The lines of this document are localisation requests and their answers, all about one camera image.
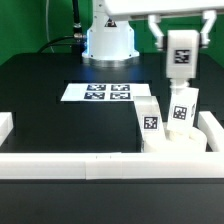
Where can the white left fence bar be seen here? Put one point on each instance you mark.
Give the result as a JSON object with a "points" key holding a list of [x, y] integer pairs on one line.
{"points": [[6, 125]]}

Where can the white front fence bar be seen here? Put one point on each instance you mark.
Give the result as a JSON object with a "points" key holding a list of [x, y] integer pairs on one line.
{"points": [[96, 166]]}

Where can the white marker sheet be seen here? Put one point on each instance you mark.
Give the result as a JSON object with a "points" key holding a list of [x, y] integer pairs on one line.
{"points": [[100, 92]]}

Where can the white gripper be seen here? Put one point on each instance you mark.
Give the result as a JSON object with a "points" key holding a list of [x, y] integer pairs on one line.
{"points": [[154, 8]]}

